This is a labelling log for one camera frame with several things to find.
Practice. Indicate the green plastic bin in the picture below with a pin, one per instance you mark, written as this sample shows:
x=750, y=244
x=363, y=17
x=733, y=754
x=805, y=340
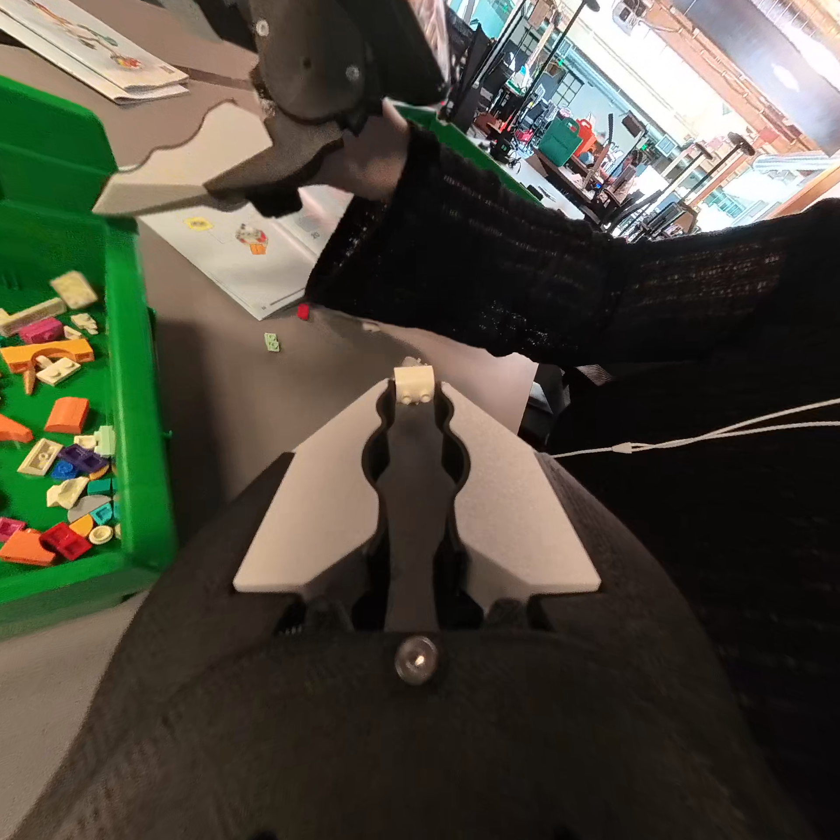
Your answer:
x=131, y=394
x=472, y=148

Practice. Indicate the white lego brick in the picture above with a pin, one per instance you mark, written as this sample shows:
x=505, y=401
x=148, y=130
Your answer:
x=413, y=384

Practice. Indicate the stack of closed instruction booklets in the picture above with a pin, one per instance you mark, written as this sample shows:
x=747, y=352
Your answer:
x=98, y=52

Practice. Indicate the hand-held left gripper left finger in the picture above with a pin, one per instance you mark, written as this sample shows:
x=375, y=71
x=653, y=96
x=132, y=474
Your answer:
x=315, y=518

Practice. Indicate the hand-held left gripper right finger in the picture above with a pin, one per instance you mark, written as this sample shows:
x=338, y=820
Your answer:
x=525, y=525

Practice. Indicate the person's right hand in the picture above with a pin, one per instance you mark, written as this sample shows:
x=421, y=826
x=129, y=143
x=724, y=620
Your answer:
x=367, y=164

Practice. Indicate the green tote bag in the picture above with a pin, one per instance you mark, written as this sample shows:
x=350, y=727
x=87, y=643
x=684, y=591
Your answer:
x=560, y=136

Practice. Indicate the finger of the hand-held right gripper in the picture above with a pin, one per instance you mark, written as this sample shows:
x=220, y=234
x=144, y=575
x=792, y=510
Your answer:
x=210, y=151

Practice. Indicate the person's black-clad torso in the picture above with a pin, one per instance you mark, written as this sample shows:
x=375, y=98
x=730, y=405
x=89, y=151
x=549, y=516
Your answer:
x=722, y=558

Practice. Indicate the instruction booklet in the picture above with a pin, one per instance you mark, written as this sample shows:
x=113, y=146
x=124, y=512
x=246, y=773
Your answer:
x=262, y=275

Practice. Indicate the pile of lego pieces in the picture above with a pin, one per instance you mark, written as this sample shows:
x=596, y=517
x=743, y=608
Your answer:
x=65, y=417

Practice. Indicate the light green lego piece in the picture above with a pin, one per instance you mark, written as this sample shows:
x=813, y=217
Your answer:
x=273, y=341

